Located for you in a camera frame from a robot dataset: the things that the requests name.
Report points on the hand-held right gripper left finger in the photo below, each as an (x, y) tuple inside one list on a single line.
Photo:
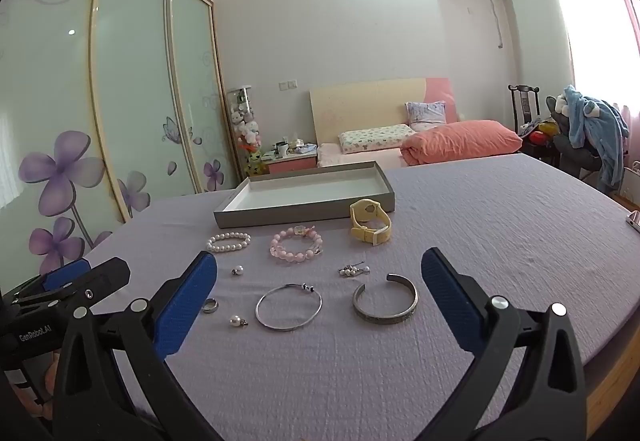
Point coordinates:
[(190, 306)]

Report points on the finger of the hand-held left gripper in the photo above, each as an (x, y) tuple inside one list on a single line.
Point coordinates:
[(102, 278), (67, 273)]

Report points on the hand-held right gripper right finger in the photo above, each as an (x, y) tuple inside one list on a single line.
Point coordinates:
[(450, 306)]

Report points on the pearl earring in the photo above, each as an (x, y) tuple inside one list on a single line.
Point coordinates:
[(234, 320), (238, 270)]

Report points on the silver pearl drop earrings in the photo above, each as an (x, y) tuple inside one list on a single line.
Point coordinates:
[(345, 272)]

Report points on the thin silver bangle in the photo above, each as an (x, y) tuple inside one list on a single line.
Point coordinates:
[(306, 287)]

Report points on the grey shallow tray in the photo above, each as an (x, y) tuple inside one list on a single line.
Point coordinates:
[(300, 196)]

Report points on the person's left hand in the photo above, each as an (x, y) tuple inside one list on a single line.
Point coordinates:
[(45, 378)]

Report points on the yellow tape dispenser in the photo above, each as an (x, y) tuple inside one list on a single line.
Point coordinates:
[(370, 233)]

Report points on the yellow green plush toy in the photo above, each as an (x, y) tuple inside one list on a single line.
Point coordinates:
[(255, 161)]

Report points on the orange pillow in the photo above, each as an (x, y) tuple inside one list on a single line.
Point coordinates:
[(460, 141)]

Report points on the pink nightstand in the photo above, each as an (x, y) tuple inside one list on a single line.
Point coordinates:
[(290, 166)]

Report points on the white mug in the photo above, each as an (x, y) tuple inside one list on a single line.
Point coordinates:
[(282, 150)]

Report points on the white patterned pillow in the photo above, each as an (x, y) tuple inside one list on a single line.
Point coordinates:
[(375, 136)]

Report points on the purple print pillow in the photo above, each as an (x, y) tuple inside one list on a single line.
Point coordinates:
[(425, 116)]

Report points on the pink mattress sheet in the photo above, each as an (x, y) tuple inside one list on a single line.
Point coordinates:
[(330, 156)]

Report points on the plush toy display tube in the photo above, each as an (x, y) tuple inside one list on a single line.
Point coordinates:
[(245, 121)]

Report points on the grey office chair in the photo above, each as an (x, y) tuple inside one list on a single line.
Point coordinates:
[(580, 156)]

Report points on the small white object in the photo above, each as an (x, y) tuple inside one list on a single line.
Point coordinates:
[(634, 221)]

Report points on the floral glass sliding wardrobe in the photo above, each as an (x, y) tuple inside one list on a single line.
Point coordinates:
[(135, 71)]

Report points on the dark wooden chair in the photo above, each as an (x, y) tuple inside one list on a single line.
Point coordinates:
[(525, 101)]

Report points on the cream pink bed headboard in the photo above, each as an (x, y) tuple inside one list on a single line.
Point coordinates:
[(360, 106)]

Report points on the blue fleece garment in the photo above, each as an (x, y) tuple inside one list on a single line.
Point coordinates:
[(600, 131)]

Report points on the white air conditioner pipe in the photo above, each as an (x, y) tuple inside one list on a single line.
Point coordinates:
[(500, 16)]

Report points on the wooden bed frame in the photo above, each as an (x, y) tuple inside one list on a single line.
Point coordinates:
[(610, 381)]

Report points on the white wall switch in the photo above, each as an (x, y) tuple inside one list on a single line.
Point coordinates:
[(288, 84)]

